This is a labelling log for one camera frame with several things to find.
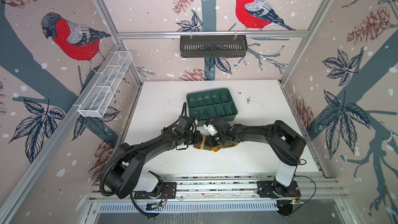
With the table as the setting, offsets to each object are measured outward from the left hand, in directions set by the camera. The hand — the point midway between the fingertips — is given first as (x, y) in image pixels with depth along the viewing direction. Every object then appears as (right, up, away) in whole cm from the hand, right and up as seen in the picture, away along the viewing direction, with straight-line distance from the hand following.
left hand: (203, 139), depth 84 cm
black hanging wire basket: (+7, +58, +20) cm, 62 cm away
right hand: (+1, -5, +5) cm, 7 cm away
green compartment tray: (+2, +18, +16) cm, 24 cm away
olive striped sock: (+1, -4, +3) cm, 6 cm away
